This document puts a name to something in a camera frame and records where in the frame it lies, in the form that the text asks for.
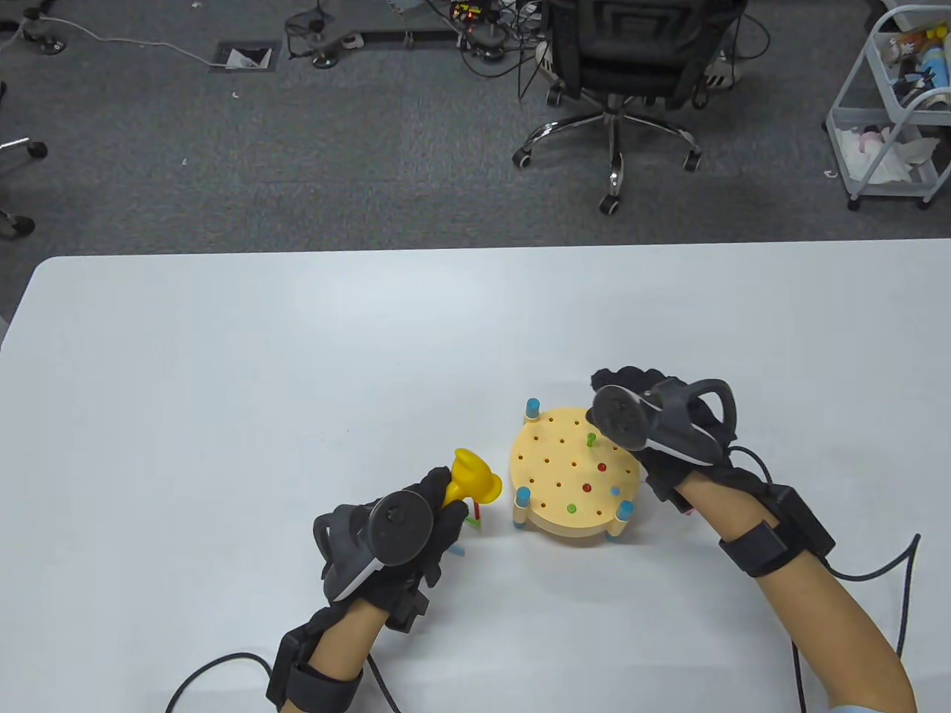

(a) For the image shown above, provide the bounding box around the person's right hand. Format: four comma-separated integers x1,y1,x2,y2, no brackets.
589,365,738,515

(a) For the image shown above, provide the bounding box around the person's left hand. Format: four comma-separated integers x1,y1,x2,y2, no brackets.
319,466,473,632

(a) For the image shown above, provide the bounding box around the yellow toy hammer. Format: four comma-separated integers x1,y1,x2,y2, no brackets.
441,447,504,511

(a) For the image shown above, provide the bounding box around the yellow round tap bench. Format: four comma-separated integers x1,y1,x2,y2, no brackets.
509,397,641,545

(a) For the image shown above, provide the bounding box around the person's right forearm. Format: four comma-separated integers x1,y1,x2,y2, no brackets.
672,475,916,713

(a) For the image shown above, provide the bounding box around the person's left forearm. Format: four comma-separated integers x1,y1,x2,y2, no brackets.
293,598,389,713

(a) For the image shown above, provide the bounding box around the colourful toy figure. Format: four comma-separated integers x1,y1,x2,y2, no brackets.
880,33,922,66

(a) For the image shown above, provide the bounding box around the grey right hand controller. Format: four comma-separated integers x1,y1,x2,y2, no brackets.
587,377,739,467

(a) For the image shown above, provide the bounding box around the grey hand controller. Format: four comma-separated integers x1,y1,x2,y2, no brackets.
587,377,739,467
312,490,434,602

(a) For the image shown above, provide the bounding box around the grey left hand controller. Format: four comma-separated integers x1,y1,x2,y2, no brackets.
312,490,434,602

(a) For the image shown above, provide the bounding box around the black office chair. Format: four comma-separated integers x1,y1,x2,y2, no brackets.
511,0,747,216

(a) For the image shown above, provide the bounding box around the white utility cart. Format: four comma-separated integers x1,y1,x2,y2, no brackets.
823,4,951,212

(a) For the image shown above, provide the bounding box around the black desk base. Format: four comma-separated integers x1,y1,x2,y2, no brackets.
308,28,465,69

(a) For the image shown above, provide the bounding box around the grey floor socket box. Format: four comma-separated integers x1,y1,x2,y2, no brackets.
212,41,279,73

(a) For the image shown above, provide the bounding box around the chrome chair base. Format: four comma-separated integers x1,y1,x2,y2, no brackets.
0,80,49,240

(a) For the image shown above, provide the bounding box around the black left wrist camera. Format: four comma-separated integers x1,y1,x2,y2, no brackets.
386,587,430,632

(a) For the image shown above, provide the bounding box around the black right wrist strap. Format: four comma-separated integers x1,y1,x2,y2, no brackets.
717,483,837,579

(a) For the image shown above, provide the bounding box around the black wrist strap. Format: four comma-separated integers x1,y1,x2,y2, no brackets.
266,624,365,710
717,483,837,579

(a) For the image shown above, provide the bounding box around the black left wrist strap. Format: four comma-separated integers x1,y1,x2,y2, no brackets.
266,624,365,710

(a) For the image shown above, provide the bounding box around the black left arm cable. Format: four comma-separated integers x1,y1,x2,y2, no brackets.
165,652,406,713

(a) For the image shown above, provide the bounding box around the dark right arm cable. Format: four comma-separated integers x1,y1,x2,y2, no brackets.
791,533,922,713

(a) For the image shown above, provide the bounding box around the tangle of black cables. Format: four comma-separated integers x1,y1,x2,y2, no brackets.
285,0,773,101

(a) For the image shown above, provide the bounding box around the white floor cable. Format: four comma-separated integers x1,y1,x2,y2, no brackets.
0,11,224,68

